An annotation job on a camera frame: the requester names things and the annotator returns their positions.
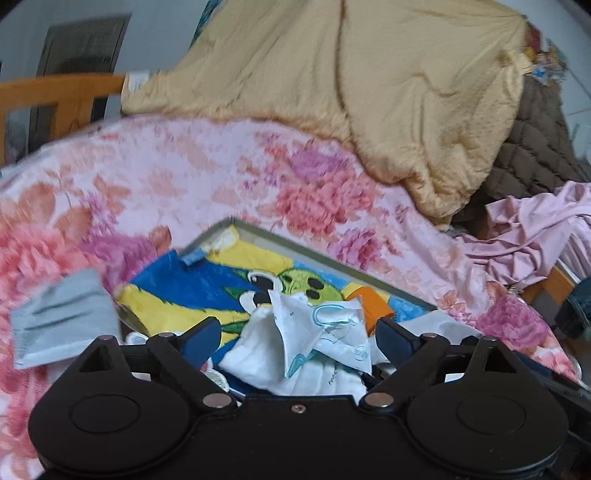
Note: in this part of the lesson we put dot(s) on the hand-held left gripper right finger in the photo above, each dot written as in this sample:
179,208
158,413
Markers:
395,341

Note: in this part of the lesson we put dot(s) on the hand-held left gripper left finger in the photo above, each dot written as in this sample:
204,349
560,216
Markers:
199,341

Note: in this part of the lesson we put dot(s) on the orange silicone band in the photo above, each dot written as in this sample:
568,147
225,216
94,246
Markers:
374,307

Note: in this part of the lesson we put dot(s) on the white gauze cloth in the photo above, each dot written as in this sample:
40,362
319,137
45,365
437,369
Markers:
258,350

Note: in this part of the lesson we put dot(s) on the white teal tissue packet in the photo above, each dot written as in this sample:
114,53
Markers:
332,332

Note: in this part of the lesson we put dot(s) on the grey face mask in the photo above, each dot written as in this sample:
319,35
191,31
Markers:
64,314

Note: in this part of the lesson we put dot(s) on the white tissue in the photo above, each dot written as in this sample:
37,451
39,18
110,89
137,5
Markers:
443,323

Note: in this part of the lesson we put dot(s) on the small blue wrapper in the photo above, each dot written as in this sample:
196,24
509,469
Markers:
191,258

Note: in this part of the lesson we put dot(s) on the pink floral bed sheet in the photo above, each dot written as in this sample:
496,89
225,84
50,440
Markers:
184,175

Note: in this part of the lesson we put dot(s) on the pink garment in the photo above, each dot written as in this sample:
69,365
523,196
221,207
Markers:
526,230

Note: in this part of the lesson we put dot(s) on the blue jeans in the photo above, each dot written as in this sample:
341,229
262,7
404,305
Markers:
577,309

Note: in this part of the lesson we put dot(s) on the brown quilted blanket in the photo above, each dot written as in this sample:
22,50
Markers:
531,152

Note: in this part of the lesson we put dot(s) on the yellow quilt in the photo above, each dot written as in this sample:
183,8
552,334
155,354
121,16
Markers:
300,69

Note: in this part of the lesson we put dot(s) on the wooden bed headboard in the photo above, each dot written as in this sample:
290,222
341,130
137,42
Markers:
46,90

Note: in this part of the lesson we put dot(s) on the grey door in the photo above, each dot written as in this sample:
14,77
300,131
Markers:
83,41

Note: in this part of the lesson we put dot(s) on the wooden bed rail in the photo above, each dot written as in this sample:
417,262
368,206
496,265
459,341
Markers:
549,286

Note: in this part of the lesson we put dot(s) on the colourful wall poster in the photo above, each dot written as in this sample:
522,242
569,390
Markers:
549,60

